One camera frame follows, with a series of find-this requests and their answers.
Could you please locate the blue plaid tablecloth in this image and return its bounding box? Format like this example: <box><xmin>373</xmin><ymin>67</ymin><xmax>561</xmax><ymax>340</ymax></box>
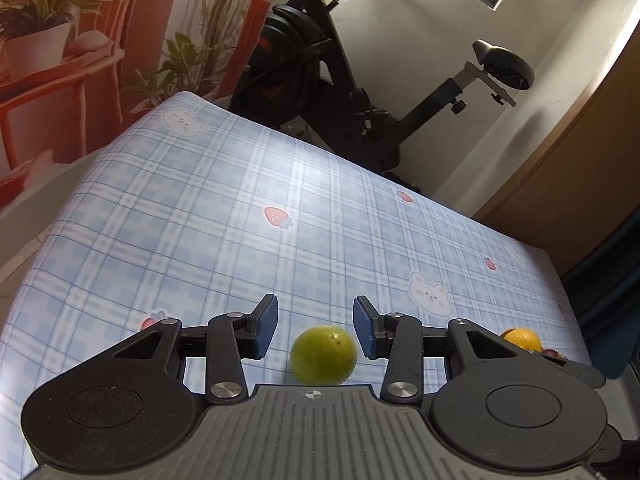
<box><xmin>0</xmin><ymin>91</ymin><xmax>591</xmax><ymax>480</ymax></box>

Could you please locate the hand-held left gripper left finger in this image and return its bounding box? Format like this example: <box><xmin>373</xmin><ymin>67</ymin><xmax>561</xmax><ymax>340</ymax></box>
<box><xmin>100</xmin><ymin>294</ymin><xmax>279</xmax><ymax>404</ymax></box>

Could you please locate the wooden wardrobe panel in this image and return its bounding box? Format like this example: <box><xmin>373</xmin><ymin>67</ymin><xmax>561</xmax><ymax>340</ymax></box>
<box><xmin>472</xmin><ymin>45</ymin><xmax>640</xmax><ymax>276</ymax></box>

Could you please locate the orange tangerine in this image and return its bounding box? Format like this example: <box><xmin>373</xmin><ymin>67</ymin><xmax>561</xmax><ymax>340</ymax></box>
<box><xmin>501</xmin><ymin>328</ymin><xmax>543</xmax><ymax>353</ymax></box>

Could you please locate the pink room wall poster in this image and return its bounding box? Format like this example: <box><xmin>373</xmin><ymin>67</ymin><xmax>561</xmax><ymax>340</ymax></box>
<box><xmin>0</xmin><ymin>0</ymin><xmax>281</xmax><ymax>211</ymax></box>

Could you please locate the green apple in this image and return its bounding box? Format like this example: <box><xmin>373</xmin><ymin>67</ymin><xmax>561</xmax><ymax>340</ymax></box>
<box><xmin>290</xmin><ymin>325</ymin><xmax>358</xmax><ymax>386</ymax></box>

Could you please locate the black exercise bike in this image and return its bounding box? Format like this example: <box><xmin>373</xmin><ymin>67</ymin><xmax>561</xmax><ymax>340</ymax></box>
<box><xmin>229</xmin><ymin>0</ymin><xmax>536</xmax><ymax>196</ymax></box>

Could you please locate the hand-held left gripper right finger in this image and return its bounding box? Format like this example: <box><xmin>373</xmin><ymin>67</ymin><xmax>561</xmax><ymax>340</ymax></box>
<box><xmin>352</xmin><ymin>295</ymin><xmax>546</xmax><ymax>405</ymax></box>

